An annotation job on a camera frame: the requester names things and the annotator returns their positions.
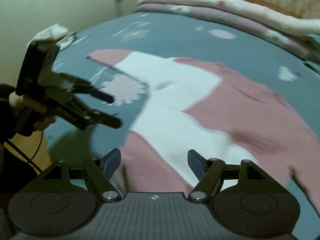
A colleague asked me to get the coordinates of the black cable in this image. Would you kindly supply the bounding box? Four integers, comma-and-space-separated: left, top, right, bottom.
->
3, 129, 45, 174

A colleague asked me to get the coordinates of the pink and white knit sweater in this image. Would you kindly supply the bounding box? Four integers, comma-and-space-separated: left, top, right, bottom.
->
88, 49, 319, 209

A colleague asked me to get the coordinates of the purple floral folded quilt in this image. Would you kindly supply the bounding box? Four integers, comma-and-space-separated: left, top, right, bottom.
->
137, 3, 319, 63

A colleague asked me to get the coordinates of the person's left hand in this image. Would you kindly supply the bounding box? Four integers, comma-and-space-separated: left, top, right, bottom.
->
9, 92, 56, 131

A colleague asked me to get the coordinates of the pink floral folded quilt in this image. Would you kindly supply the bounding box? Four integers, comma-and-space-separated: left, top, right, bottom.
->
137, 0, 320, 37

